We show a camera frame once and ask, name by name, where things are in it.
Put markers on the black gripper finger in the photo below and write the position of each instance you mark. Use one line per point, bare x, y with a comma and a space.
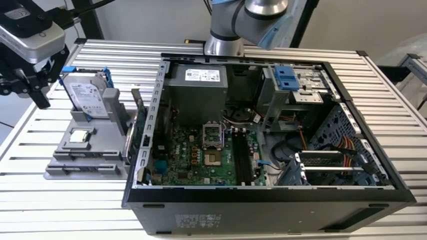
13, 86
56, 65

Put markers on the dark blue RAM stick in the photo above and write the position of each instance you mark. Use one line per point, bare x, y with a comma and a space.
87, 169

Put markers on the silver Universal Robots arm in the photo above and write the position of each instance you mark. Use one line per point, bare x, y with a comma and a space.
227, 22

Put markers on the hard disk in blue carrier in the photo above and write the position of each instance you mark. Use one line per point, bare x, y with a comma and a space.
84, 95

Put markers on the silver CPU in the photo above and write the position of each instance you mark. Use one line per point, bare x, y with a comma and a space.
77, 136

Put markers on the green graphics card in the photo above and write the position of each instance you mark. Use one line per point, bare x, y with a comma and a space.
143, 120

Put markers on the grey plastic parts rack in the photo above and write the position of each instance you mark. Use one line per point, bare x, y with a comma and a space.
107, 141

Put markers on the grey power supply unit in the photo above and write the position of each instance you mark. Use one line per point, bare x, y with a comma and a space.
196, 100

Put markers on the black round cooler fan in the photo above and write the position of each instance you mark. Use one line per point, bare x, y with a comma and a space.
240, 114

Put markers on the CPU socket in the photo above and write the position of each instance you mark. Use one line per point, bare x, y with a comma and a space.
214, 157

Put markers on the green motherboard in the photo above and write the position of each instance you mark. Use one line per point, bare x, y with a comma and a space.
214, 175

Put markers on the silver metal drive cage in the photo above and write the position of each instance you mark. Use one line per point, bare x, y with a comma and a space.
271, 100

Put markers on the blue plastic drive latch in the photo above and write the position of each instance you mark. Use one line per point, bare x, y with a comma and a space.
286, 83

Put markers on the black open PC case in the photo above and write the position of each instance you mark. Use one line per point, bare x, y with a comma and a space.
234, 212

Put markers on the grey metal disk bay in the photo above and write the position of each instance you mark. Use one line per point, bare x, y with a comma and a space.
320, 160

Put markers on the translucent plastic sheet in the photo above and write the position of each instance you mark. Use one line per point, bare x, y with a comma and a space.
410, 45

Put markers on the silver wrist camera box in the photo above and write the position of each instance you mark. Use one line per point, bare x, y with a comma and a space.
36, 42

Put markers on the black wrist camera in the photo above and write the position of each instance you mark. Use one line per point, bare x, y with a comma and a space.
23, 22

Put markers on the black metal frame post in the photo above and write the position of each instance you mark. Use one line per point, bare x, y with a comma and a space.
88, 20
304, 25

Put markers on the aluminium frame table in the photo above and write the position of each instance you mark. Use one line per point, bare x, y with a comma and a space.
415, 75

